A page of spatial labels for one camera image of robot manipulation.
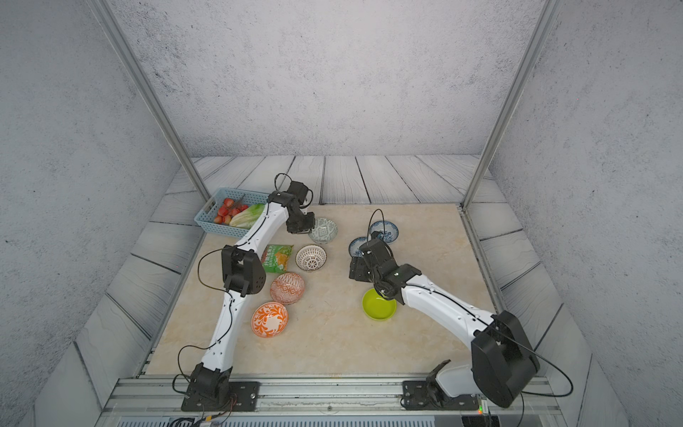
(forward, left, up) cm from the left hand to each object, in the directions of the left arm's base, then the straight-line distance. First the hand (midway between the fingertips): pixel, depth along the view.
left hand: (316, 229), depth 104 cm
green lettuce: (+7, +28, 0) cm, 29 cm away
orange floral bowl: (-33, +14, -6) cm, 36 cm away
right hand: (-22, -16, +8) cm, 28 cm away
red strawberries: (+14, +39, -3) cm, 41 cm away
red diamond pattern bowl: (-22, +10, -6) cm, 25 cm away
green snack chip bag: (-11, +15, -3) cm, 19 cm away
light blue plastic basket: (+10, +47, -2) cm, 48 cm away
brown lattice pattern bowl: (-9, +2, -5) cm, 11 cm away
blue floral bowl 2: (0, -29, -2) cm, 29 cm away
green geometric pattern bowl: (+2, -3, -4) cm, 5 cm away
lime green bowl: (-30, -21, -6) cm, 37 cm away
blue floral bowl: (-6, -14, -3) cm, 16 cm away
